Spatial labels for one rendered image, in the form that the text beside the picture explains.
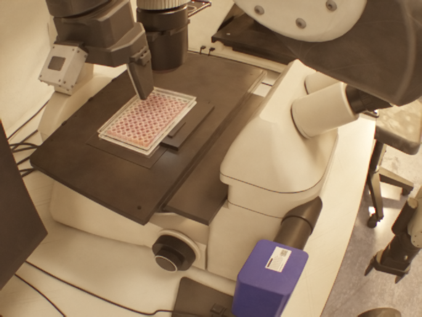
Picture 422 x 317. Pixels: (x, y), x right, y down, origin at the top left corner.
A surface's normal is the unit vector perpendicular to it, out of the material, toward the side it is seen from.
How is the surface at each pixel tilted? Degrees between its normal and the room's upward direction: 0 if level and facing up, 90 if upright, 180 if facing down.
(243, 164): 86
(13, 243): 86
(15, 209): 86
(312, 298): 0
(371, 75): 99
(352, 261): 0
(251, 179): 86
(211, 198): 0
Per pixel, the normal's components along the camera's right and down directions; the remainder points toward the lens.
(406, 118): -0.01, -0.76
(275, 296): -0.46, 0.58
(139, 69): 0.89, 0.29
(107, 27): 0.61, 0.57
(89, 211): -0.33, -0.07
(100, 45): -0.45, 0.72
